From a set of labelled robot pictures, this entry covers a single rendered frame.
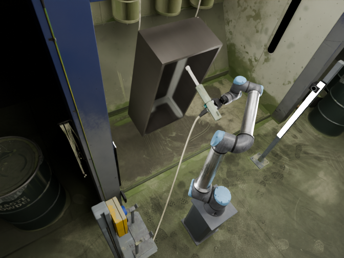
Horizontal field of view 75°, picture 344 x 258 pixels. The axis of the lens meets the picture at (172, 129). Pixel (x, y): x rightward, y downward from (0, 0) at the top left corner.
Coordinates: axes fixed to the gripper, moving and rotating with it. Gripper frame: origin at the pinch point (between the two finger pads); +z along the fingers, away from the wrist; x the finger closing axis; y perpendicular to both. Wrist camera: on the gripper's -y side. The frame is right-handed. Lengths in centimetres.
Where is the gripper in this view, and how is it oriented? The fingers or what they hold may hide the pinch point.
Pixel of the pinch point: (208, 107)
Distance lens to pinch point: 177.9
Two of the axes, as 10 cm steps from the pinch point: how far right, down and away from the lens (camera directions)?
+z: -7.9, 4.1, -4.5
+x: -5.0, -8.6, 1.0
